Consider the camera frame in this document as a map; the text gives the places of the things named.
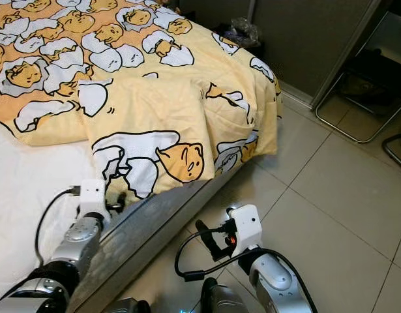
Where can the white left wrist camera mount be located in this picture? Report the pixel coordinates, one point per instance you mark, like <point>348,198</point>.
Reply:
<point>92,194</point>

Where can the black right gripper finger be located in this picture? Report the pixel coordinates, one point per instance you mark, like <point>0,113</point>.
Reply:
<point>207,236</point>
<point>229,214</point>

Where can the white bed mattress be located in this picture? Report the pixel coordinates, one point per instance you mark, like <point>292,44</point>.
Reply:
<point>24,215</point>

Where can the grey fabric bed base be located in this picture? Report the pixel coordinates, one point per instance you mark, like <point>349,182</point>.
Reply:
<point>148,228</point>

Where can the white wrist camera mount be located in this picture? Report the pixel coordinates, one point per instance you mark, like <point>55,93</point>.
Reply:
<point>92,194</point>
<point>246,225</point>

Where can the dark grey robot leg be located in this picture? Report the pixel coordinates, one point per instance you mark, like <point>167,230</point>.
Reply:
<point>128,306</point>
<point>223,300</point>

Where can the dark grey robot right leg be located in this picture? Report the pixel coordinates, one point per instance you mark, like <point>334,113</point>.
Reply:
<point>223,300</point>

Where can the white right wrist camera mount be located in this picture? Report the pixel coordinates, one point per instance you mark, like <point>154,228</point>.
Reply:
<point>246,225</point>

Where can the black folding chair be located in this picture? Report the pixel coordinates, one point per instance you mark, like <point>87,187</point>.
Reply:
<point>370,72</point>

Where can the clear crumpled plastic bag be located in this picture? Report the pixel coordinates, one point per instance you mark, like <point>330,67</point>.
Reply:
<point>244,31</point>

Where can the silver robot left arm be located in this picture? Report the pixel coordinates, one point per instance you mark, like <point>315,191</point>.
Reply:
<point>83,238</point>

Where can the black metal chair frame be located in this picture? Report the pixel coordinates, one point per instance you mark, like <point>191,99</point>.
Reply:
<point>385,147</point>

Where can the yellow egg print blanket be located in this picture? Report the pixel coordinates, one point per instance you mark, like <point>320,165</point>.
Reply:
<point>161,111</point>

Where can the dark grey robot left leg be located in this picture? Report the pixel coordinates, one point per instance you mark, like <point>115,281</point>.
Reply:
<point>128,306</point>

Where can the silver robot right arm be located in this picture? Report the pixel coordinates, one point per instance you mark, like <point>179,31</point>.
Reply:
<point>272,280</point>

